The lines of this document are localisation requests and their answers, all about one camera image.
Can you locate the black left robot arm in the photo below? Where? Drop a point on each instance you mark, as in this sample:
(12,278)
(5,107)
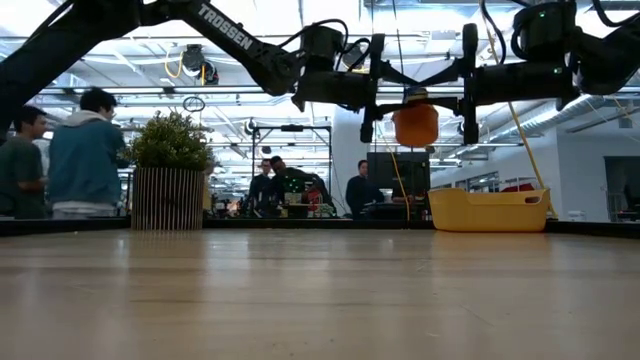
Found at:
(225,32)

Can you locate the potted plant striped pot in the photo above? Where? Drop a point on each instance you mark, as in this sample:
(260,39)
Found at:
(167,200)

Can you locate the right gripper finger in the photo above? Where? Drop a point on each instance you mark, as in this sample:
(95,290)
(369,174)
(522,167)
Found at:
(450,104)
(450,74)

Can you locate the yellow plastic basket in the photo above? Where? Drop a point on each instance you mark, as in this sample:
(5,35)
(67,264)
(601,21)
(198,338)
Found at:
(480,215)

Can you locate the person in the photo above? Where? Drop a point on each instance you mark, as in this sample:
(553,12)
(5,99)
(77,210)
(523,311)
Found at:
(20,165)
(362,192)
(85,160)
(259,185)
(295,187)

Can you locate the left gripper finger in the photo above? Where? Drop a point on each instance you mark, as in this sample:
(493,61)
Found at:
(397,72)
(397,107)

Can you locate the black monitor screen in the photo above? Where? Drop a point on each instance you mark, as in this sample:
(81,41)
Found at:
(405,172)

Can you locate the black metal frame stand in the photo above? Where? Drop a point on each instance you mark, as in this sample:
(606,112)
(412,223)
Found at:
(292,128)

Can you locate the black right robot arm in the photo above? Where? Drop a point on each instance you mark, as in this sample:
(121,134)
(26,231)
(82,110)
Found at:
(610,55)

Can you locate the black table frame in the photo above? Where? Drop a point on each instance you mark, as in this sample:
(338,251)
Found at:
(90,226)

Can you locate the orange measuring cup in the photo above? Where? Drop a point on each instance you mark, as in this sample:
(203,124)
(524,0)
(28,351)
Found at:
(415,125)

